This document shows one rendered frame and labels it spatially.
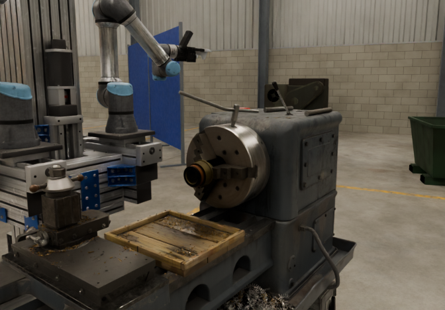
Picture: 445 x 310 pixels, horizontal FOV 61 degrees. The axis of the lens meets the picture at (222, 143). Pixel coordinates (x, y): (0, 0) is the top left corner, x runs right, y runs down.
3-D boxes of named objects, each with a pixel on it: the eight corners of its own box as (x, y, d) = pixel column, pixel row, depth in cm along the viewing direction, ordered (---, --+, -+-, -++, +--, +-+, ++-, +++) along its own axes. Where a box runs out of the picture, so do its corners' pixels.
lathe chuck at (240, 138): (194, 184, 161) (208, 113, 151) (255, 216, 144) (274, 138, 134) (179, 189, 153) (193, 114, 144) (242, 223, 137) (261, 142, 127)
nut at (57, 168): (60, 174, 101) (59, 161, 100) (69, 177, 99) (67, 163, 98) (46, 177, 98) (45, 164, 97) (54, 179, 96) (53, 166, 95)
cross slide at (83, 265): (61, 234, 117) (59, 220, 117) (156, 277, 92) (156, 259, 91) (4, 254, 104) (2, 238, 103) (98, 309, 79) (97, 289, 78)
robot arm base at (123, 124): (98, 132, 178) (97, 110, 177) (123, 128, 191) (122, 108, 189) (120, 134, 170) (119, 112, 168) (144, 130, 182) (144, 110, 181)
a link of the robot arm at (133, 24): (120, -19, 166) (187, 67, 190) (112, -13, 175) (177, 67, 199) (101, -2, 162) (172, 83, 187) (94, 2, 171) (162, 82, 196)
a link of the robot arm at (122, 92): (112, 112, 171) (111, 81, 168) (103, 110, 182) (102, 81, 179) (138, 110, 177) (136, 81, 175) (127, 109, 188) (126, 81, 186)
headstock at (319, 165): (260, 174, 218) (261, 107, 212) (342, 188, 190) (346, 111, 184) (193, 200, 171) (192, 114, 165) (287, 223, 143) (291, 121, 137)
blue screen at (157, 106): (116, 136, 989) (112, 44, 951) (146, 134, 1023) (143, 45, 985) (160, 167, 622) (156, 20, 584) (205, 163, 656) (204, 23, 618)
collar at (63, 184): (64, 183, 104) (63, 172, 104) (81, 187, 100) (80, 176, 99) (36, 189, 98) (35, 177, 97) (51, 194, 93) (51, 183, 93)
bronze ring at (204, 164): (197, 155, 138) (180, 161, 130) (217, 159, 132) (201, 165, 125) (198, 180, 140) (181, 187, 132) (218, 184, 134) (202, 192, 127)
